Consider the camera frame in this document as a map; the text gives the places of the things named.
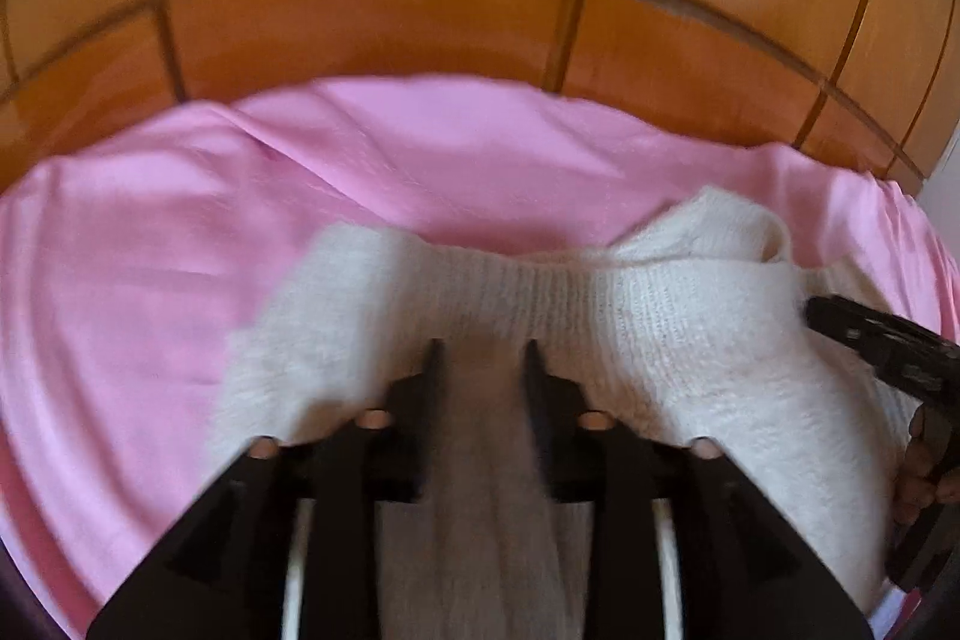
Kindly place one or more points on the wooden wardrobe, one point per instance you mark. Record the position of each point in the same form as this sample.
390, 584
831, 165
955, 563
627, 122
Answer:
375, 18

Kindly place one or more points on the pink bed sheet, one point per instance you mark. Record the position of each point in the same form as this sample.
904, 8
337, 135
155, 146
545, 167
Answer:
187, 235

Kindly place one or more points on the person's right hand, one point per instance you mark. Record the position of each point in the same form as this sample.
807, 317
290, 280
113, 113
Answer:
922, 486

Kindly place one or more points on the white knitted sweater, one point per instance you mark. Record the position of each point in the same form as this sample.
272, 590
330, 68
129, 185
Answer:
675, 340

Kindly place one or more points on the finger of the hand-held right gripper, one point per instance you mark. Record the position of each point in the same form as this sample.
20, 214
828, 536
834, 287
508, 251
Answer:
885, 344

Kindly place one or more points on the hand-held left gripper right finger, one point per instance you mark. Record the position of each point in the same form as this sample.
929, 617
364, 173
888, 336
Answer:
537, 377

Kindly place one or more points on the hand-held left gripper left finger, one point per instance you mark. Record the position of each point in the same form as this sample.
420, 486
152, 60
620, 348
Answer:
430, 377

